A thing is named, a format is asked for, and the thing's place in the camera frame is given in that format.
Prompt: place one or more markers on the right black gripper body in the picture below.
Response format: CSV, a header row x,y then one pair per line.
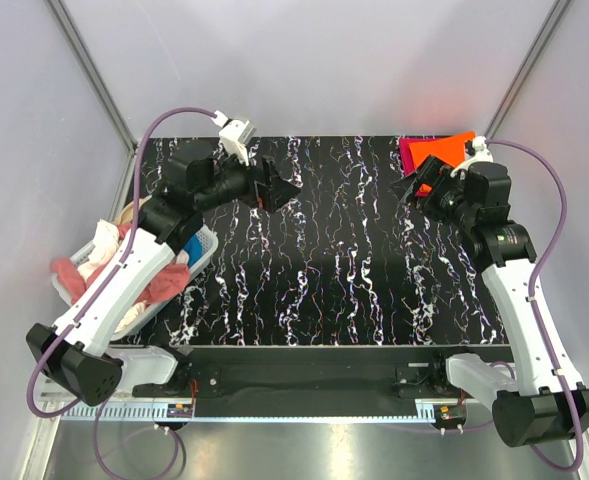
x,y
432,179

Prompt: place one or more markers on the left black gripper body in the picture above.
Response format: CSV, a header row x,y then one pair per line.
x,y
262,185

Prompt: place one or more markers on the orange t shirt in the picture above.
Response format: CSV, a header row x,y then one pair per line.
x,y
450,150

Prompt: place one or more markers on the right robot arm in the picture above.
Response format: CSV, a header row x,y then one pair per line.
x,y
546,400

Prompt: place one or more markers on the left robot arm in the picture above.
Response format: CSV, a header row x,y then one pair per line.
x,y
75,351

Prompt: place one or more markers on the folded magenta t shirt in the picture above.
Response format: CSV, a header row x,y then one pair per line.
x,y
406,155

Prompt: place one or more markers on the blue t shirt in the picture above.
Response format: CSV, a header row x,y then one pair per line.
x,y
194,249

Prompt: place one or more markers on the beige t shirt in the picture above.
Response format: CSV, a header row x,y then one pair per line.
x,y
126,216

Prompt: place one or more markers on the white t shirt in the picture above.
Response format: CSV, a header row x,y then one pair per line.
x,y
106,241

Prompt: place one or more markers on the dusty pink t shirt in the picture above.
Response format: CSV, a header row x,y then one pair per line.
x,y
168,283

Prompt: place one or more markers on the white laundry basket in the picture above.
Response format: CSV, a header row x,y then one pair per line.
x,y
210,243

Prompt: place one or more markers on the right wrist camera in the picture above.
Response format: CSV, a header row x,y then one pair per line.
x,y
477,151

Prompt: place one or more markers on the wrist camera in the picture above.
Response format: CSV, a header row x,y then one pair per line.
x,y
477,151
234,135

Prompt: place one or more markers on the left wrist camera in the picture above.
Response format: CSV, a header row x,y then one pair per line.
x,y
234,135

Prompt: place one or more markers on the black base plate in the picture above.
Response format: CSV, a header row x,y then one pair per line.
x,y
306,382

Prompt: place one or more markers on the slotted cable duct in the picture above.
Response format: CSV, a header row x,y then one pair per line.
x,y
133,412

